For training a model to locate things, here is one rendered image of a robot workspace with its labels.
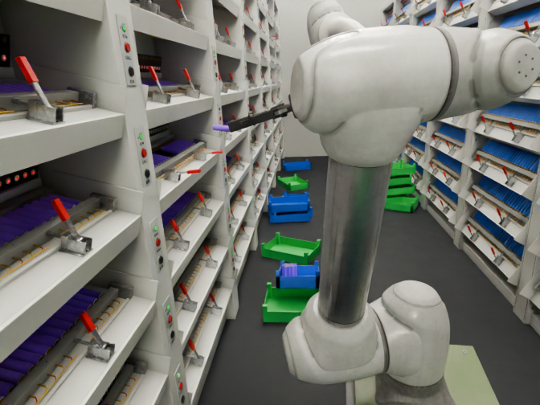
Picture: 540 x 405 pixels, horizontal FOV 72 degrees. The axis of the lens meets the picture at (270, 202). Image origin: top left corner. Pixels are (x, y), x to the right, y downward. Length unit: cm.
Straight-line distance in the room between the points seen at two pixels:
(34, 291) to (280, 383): 102
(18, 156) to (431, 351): 86
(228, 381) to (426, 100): 118
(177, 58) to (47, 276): 102
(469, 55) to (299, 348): 63
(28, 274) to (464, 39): 66
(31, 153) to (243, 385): 110
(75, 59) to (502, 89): 68
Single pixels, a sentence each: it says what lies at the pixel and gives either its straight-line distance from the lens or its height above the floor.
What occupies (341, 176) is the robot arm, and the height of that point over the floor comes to 85.
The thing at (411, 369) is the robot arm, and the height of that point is 36.
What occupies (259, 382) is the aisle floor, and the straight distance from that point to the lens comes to 144.
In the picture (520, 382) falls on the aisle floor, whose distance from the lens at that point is 161.
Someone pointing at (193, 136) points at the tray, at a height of 81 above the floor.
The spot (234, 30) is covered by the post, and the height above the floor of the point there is 125.
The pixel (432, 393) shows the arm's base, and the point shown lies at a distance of 106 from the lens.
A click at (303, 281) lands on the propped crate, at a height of 12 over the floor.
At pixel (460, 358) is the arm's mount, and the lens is 122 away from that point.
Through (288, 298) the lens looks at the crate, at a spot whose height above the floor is 0.
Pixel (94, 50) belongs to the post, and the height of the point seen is 107.
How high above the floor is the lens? 100
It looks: 18 degrees down
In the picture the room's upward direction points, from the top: 3 degrees counter-clockwise
